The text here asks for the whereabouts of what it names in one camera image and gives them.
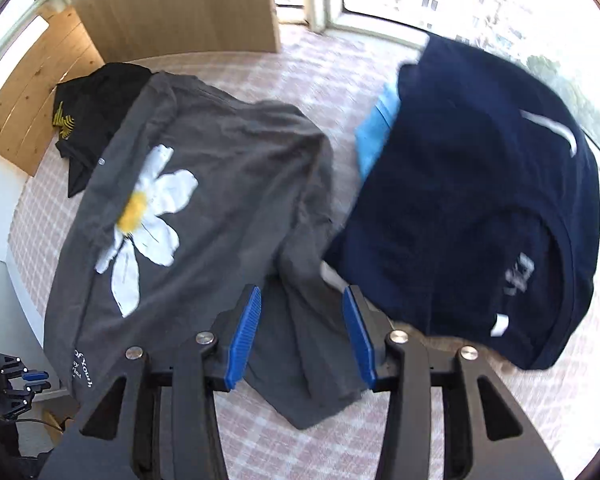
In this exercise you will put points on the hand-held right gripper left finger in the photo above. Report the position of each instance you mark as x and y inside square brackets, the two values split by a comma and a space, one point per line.
[242, 340]

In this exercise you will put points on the pine plank panel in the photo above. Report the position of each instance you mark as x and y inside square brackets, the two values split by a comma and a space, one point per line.
[30, 95]

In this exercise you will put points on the person's black jacket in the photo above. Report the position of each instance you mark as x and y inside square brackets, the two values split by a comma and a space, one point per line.
[0, 445]

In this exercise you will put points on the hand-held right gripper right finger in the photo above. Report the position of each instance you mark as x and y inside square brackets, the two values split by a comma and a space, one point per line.
[358, 340]

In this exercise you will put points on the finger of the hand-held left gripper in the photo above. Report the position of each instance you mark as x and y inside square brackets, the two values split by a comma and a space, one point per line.
[35, 375]
[39, 387]

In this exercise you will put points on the grey daisy print t-shirt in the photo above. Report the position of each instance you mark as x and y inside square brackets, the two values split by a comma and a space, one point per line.
[220, 185]

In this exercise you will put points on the navy t-shirt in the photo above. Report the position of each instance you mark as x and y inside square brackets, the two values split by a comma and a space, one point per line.
[455, 200]

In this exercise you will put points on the light blue garment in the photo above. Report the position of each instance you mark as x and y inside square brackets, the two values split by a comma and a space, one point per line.
[375, 130]

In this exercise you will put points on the pink plaid cloth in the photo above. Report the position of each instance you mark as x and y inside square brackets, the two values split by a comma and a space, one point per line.
[305, 75]

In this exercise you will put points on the black t-shirt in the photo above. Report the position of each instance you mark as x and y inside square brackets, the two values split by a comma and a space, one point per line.
[100, 105]

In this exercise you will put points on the light wooden board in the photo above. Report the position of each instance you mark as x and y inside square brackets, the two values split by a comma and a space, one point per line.
[180, 5]

